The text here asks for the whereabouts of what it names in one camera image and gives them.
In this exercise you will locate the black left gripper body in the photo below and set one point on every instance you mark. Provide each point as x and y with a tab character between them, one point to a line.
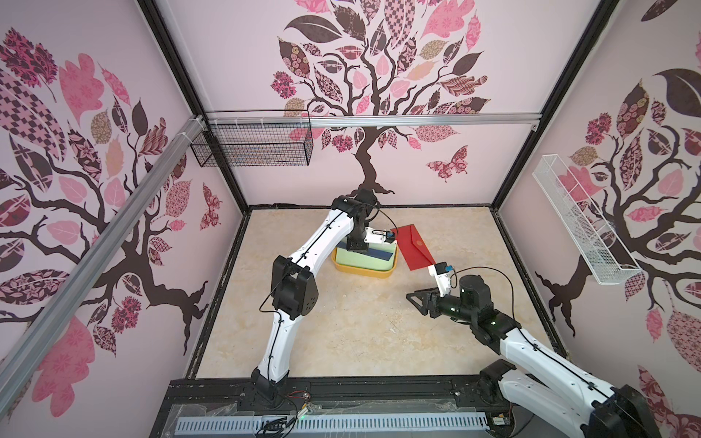
353	239

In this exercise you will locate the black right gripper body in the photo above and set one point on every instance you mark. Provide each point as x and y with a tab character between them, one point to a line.
434	304

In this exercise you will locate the red envelope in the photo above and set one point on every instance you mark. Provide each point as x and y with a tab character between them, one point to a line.
413	248

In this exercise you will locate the navy blue envelope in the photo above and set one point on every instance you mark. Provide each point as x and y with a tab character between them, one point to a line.
380	253

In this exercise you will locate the mint green envelope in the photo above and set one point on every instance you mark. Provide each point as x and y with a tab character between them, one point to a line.
360	260

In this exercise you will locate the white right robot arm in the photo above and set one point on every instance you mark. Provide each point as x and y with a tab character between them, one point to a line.
530	374

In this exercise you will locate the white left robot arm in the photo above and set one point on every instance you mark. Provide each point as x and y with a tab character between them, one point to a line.
294	291

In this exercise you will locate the yellow plastic storage box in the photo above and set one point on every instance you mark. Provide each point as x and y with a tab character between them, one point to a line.
364	272

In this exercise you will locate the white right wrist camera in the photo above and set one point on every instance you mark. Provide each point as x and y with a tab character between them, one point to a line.
442	273

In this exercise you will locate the black wire basket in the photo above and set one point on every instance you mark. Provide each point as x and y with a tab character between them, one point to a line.
258	138

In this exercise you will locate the white wire basket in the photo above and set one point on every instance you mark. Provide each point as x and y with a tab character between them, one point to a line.
570	191

